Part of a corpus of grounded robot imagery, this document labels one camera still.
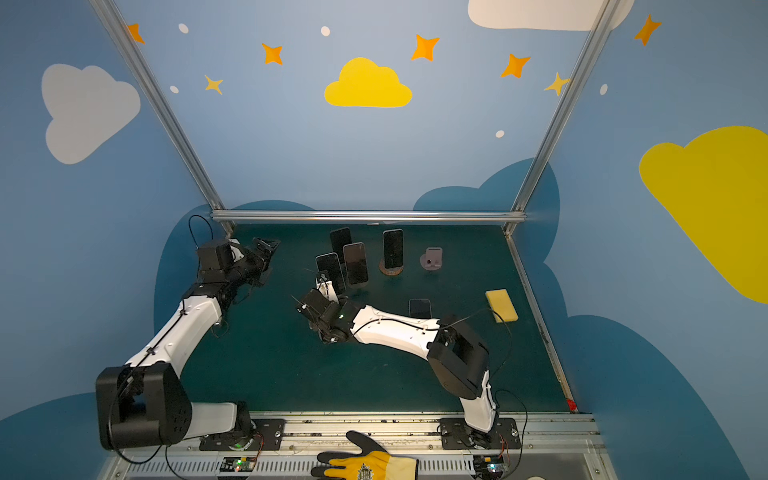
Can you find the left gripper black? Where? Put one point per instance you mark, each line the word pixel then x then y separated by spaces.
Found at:
pixel 260 255

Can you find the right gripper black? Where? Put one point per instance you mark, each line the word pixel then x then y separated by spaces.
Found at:
pixel 313 306

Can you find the silver phone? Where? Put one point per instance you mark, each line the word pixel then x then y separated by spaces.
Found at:
pixel 330 266

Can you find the white-framed phone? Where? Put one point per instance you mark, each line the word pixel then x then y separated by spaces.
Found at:
pixel 420 308

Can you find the grey phone stand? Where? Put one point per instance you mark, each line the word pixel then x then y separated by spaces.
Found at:
pixel 432 259

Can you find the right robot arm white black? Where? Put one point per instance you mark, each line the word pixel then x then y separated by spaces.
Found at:
pixel 458 356

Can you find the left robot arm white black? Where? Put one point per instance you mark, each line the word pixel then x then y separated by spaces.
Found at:
pixel 143 402

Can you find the pink phone middle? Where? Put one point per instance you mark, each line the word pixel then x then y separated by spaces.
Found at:
pixel 356 262

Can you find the round wooden phone stand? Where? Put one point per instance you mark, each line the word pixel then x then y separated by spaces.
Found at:
pixel 390 272

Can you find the black phone rear left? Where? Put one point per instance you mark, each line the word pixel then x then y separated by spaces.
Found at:
pixel 339 239

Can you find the black phone on wooden stand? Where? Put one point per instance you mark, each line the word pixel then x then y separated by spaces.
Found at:
pixel 393 244

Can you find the yellow black work glove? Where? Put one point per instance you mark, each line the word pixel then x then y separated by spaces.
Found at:
pixel 373 462

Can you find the yellow sponge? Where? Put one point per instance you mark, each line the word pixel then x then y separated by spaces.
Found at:
pixel 501 305

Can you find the left green circuit board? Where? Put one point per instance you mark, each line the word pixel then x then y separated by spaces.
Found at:
pixel 237 464

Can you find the green circuit board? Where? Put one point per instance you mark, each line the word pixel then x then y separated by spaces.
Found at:
pixel 488 467
pixel 237 464

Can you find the right green circuit board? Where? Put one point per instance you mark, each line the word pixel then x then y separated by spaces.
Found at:
pixel 488 467

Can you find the aluminium frame rear bar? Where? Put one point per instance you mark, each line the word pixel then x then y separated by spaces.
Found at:
pixel 421 217

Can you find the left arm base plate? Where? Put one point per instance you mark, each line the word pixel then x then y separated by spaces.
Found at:
pixel 266 435

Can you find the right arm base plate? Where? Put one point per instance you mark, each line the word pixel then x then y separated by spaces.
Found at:
pixel 455 434

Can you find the aluminium frame left post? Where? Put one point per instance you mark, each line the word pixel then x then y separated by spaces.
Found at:
pixel 114 24

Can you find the aluminium frame post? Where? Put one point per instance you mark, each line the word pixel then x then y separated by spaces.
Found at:
pixel 584 65
pixel 114 24

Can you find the aluminium frame right post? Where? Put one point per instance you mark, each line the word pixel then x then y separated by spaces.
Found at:
pixel 584 65

